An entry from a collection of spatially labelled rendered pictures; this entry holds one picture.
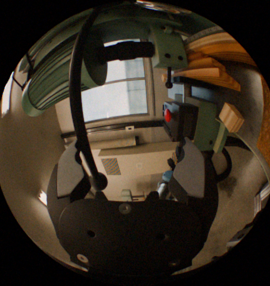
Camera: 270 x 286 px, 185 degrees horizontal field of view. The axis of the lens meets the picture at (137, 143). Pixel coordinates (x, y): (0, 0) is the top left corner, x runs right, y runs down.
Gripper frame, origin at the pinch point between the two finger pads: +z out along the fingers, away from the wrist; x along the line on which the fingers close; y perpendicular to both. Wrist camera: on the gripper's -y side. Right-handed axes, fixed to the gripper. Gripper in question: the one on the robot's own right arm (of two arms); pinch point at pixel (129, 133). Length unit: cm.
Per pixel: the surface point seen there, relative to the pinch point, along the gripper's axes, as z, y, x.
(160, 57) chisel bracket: 8.8, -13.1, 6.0
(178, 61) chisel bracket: 8.8, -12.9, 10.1
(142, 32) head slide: 14.3, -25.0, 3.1
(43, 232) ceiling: -73, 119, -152
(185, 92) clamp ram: 11.9, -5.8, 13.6
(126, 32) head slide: 13.5, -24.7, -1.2
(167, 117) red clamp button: 8.1, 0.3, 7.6
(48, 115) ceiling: 112, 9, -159
